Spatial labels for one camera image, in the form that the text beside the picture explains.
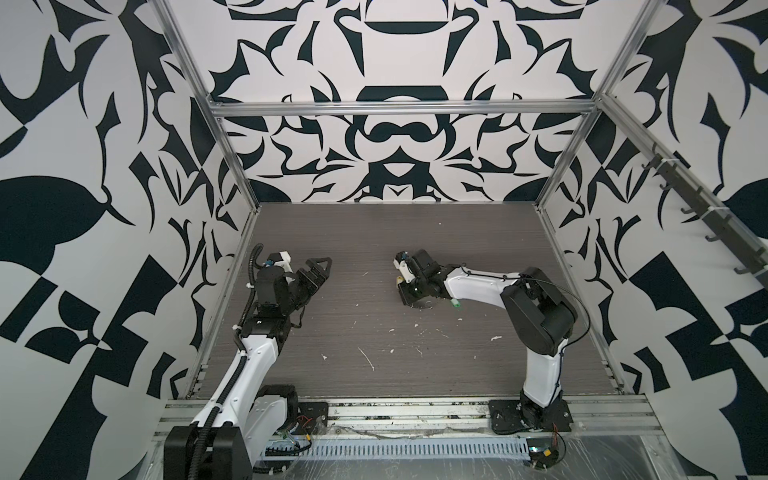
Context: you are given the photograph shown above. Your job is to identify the white slotted cable duct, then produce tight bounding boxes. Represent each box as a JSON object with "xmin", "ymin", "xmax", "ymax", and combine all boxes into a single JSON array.
[{"xmin": 263, "ymin": 436, "xmax": 532, "ymax": 462}]

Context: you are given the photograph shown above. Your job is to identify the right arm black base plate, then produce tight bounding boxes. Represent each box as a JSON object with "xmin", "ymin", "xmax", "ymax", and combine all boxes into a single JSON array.
[{"xmin": 488, "ymin": 395, "xmax": 573, "ymax": 435}]

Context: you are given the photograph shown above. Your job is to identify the aluminium corner post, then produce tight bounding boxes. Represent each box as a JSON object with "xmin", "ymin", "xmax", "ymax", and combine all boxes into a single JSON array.
[
  {"xmin": 535, "ymin": 0, "xmax": 667, "ymax": 211},
  {"xmin": 150, "ymin": 0, "xmax": 260, "ymax": 213}
]

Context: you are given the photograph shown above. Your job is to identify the right aluminium corner post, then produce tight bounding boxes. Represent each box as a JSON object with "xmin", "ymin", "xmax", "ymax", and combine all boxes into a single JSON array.
[{"xmin": 535, "ymin": 0, "xmax": 667, "ymax": 211}]

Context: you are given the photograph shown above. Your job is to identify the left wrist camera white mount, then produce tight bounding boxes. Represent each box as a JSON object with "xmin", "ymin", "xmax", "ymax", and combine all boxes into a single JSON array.
[{"xmin": 263, "ymin": 251, "xmax": 293, "ymax": 273}]

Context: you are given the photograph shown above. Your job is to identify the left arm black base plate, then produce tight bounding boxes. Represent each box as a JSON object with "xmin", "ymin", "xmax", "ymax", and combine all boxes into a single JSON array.
[{"xmin": 297, "ymin": 401, "xmax": 329, "ymax": 435}]

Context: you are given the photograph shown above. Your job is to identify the aluminium horizontal frame bar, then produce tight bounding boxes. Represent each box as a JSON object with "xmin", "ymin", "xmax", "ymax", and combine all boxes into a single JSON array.
[{"xmin": 209, "ymin": 99, "xmax": 595, "ymax": 118}]

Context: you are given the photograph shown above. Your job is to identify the green lit circuit board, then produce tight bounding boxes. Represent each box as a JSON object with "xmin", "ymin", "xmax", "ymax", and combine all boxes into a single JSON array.
[{"xmin": 527, "ymin": 436, "xmax": 563, "ymax": 471}]

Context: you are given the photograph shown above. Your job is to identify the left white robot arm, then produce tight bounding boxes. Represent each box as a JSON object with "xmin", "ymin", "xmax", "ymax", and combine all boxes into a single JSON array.
[{"xmin": 162, "ymin": 244, "xmax": 332, "ymax": 479}]

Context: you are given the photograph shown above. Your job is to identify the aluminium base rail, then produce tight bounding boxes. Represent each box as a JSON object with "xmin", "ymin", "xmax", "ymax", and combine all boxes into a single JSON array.
[{"xmin": 157, "ymin": 394, "xmax": 661, "ymax": 436}]

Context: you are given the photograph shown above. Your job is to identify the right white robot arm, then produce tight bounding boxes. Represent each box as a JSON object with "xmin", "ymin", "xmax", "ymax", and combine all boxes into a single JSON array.
[{"xmin": 393, "ymin": 250, "xmax": 577, "ymax": 434}]

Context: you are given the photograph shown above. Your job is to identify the grey wall hook rack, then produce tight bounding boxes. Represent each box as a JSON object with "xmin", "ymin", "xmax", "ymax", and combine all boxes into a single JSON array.
[{"xmin": 640, "ymin": 143, "xmax": 767, "ymax": 289}]

